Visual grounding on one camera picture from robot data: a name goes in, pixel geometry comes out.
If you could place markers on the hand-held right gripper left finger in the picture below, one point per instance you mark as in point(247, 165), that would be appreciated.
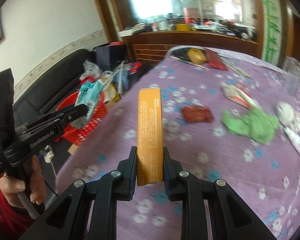
point(133, 177)

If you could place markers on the red gift box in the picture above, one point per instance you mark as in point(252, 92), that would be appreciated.
point(191, 15)

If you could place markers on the white spray bottle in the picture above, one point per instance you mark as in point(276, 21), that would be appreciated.
point(296, 142)

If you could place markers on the green fluffy cloth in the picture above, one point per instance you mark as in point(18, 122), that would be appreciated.
point(252, 125)

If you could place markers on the dark red snack packet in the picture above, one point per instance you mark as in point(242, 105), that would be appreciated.
point(196, 113)

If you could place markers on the black packet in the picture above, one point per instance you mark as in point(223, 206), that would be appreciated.
point(180, 53)

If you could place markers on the wrapped chopsticks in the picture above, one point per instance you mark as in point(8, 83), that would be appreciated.
point(236, 67)

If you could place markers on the person's left hand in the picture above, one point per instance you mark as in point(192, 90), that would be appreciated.
point(12, 190)

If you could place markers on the yellow bowl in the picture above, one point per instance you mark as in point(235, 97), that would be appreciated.
point(196, 56)

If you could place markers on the orange medicine box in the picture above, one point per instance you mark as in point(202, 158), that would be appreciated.
point(150, 130)

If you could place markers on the red blue packet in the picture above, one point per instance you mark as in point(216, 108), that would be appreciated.
point(134, 68)

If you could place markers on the red foil packet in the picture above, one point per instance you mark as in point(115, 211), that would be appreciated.
point(215, 60)

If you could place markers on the crumpled white packet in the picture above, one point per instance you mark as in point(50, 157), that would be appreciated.
point(240, 96)

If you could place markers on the bamboo wall poster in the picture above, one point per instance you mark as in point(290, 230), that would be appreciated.
point(271, 30)

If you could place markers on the white yellow bag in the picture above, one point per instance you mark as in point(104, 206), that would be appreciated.
point(111, 92)

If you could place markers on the large crumpled white tissue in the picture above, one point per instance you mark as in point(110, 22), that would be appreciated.
point(285, 112)

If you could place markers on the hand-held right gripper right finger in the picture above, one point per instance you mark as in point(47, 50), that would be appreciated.
point(168, 180)

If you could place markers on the black sofa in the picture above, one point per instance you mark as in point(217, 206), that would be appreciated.
point(52, 80)

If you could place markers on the clear plastic measuring jug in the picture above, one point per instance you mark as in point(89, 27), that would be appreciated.
point(293, 77)

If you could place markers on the yellow box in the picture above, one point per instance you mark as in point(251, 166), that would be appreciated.
point(183, 27)

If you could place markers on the clear plastic bag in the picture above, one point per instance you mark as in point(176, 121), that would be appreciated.
point(90, 67)

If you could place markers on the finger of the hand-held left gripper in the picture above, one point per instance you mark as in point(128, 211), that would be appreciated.
point(76, 112)

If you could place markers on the dark shopping bag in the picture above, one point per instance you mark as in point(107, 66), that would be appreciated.
point(110, 57)

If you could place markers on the white flat board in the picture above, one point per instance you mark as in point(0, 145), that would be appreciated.
point(130, 31)

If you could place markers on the wooden sideboard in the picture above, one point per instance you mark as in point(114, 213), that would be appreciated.
point(150, 50)

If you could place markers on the red plastic basket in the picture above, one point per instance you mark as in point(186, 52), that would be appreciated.
point(97, 116)

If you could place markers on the blue white medicine box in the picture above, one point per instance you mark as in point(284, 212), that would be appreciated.
point(90, 92)

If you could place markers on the white power plug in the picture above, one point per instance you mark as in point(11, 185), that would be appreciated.
point(48, 156)

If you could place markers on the blue patterned bag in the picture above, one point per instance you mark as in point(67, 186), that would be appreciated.
point(121, 77)

